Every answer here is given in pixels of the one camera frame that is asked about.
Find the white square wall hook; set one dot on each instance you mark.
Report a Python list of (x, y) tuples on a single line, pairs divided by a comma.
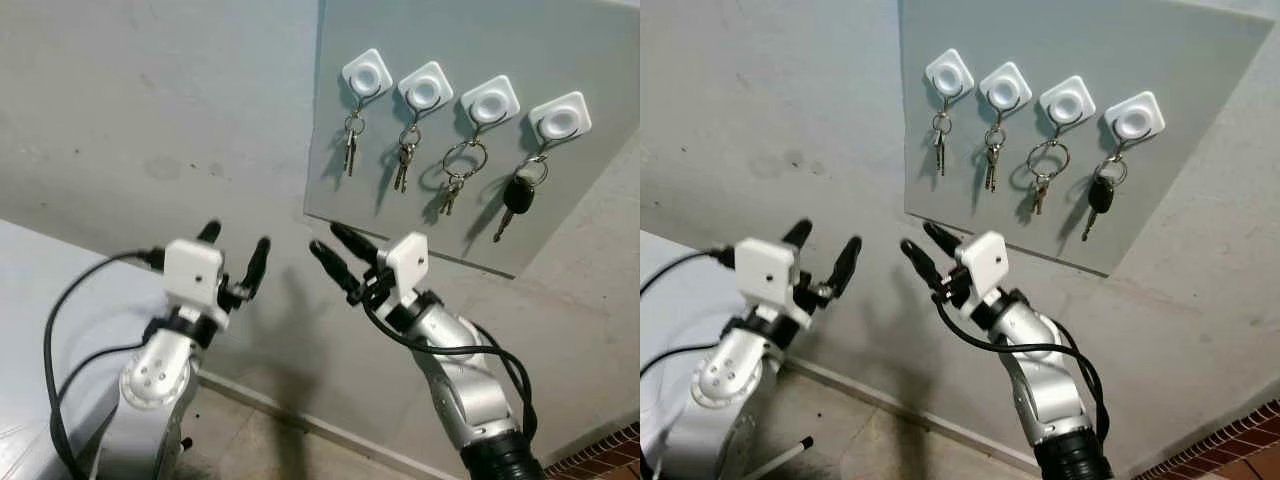
[(426, 86), (1135, 117), (949, 73), (490, 101), (560, 118), (1068, 101), (367, 73), (1006, 86)]

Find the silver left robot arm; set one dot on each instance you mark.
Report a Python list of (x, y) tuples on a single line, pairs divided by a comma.
[(720, 375), (155, 375)]

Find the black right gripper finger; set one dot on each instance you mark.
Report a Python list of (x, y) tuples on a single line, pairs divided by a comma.
[(923, 267), (335, 270), (355, 243), (943, 238)]

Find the small silver key bunch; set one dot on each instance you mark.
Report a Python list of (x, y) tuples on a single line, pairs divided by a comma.
[(403, 165), (992, 165)]

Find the red tiled wall edge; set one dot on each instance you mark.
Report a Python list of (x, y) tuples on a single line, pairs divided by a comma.
[(600, 455), (1220, 445)]

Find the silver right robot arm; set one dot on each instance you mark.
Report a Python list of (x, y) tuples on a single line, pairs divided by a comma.
[(1045, 395), (470, 390)]

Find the grey wall board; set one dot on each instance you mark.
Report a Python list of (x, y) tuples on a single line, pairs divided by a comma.
[(1200, 60), (590, 60)]

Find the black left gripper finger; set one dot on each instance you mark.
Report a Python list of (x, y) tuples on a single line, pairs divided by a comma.
[(798, 234), (258, 265), (847, 265), (210, 232)]

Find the black car key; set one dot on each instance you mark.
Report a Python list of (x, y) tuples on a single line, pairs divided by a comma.
[(1101, 193), (518, 193)]

